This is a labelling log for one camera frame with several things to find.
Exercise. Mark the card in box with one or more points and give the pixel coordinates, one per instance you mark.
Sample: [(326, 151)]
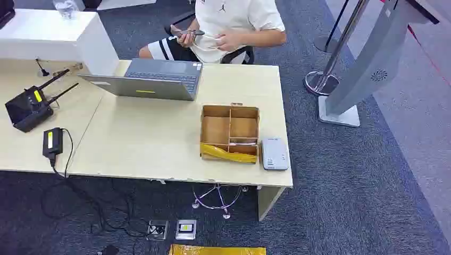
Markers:
[(242, 143)]

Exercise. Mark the pale desk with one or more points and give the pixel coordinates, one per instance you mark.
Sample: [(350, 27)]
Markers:
[(148, 133)]

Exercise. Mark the grey kiosk stand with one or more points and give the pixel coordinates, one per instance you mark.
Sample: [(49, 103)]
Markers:
[(366, 63)]

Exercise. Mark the black phone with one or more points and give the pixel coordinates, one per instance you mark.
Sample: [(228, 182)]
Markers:
[(192, 32)]

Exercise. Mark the black router with antennas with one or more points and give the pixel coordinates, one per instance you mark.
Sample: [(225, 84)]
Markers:
[(30, 107)]

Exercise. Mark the person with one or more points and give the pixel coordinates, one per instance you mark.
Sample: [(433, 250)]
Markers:
[(229, 21)]

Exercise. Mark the black monitor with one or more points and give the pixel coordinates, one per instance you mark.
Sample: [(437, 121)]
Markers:
[(6, 12)]

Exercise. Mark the wooden card box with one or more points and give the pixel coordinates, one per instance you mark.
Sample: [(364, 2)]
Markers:
[(230, 132)]

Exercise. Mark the white card reader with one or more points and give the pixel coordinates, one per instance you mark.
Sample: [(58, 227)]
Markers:
[(275, 154)]

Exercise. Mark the open floor socket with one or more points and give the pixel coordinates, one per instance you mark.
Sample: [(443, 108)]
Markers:
[(157, 229)]

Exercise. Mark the grey laptop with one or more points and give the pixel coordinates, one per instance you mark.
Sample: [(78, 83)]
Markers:
[(155, 82)]

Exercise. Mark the black power adapter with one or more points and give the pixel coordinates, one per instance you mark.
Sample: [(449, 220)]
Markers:
[(53, 141)]

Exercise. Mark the white cabinet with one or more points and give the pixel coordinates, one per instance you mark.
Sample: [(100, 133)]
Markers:
[(46, 38)]

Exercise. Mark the chrome stanchion post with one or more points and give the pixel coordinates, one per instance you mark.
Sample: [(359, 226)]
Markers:
[(329, 67)]

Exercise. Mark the silver floor socket plate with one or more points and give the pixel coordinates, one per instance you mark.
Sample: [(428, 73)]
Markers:
[(185, 229)]

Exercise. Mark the chrome stool base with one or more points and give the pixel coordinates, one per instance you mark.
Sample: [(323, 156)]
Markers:
[(216, 200)]

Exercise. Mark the black stanchion post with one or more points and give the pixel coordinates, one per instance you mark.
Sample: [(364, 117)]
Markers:
[(329, 35)]

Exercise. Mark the yellow package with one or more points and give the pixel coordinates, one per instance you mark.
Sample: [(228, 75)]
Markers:
[(217, 250)]

